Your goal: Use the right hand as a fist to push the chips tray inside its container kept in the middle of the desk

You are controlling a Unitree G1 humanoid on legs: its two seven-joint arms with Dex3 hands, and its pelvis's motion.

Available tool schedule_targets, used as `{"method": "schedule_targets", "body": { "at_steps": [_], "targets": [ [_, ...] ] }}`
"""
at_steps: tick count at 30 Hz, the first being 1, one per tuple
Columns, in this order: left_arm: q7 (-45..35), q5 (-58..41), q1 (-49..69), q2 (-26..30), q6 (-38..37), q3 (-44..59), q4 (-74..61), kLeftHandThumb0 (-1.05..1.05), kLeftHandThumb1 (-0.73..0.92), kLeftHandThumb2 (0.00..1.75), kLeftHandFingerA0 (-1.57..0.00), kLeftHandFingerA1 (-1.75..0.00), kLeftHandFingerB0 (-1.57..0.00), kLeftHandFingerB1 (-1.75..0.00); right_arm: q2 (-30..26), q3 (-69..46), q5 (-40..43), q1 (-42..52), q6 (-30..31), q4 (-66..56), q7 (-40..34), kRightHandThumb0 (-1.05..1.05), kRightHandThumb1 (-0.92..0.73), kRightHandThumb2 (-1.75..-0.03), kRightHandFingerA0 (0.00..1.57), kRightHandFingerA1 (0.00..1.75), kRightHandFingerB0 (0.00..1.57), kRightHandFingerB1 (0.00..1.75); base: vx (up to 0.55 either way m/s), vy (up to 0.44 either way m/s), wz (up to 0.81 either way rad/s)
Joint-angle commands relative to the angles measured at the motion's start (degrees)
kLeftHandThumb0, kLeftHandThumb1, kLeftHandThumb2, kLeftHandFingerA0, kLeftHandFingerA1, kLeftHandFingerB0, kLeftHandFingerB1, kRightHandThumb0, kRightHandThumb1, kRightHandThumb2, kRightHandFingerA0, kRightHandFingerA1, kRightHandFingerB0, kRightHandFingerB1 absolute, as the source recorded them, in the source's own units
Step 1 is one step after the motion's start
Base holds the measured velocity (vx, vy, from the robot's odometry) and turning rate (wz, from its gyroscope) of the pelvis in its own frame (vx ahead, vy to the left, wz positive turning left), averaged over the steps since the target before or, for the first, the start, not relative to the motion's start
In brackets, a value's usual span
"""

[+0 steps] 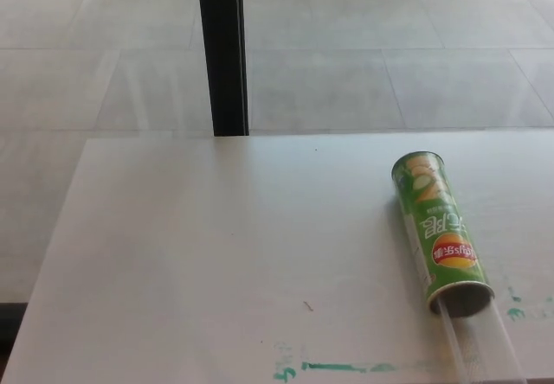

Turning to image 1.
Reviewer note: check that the black vertical post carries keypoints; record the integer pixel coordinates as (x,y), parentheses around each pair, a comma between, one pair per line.
(223,51)

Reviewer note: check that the clear plastic tube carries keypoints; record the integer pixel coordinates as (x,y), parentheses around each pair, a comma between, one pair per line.
(474,345)

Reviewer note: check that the green chips can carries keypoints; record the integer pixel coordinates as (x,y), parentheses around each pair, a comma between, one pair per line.
(437,228)

